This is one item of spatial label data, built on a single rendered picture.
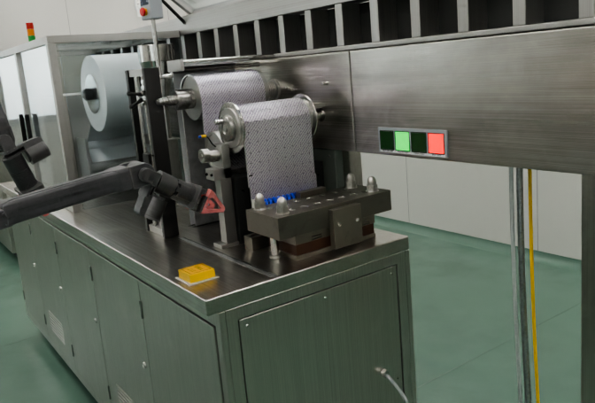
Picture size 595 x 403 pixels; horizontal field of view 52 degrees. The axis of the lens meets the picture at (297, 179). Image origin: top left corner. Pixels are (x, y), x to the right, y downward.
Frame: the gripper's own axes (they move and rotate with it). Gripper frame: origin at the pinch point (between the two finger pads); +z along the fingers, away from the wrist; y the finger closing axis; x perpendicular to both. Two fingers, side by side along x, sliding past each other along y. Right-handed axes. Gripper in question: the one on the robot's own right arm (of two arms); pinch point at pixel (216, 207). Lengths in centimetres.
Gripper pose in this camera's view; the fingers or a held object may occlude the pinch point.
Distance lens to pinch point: 170.9
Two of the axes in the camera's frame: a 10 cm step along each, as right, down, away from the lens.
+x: 3.7, -9.2, 1.4
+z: 7.3, 3.8, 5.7
